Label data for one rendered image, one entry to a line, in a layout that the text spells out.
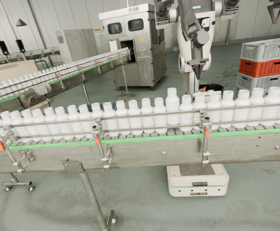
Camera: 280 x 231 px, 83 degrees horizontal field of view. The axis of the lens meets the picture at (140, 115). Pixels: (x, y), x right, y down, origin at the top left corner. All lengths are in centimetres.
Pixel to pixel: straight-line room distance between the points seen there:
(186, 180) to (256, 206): 63
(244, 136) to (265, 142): 10
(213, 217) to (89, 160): 118
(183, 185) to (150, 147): 87
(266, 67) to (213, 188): 192
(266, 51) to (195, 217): 225
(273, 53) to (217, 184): 199
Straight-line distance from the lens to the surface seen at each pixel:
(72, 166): 95
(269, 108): 85
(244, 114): 80
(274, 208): 191
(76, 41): 702
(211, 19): 128
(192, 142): 77
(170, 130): 77
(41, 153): 98
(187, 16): 90
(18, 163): 101
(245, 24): 1414
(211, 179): 160
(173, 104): 70
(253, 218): 178
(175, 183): 155
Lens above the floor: 142
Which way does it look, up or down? 27 degrees down
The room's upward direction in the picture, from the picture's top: 8 degrees counter-clockwise
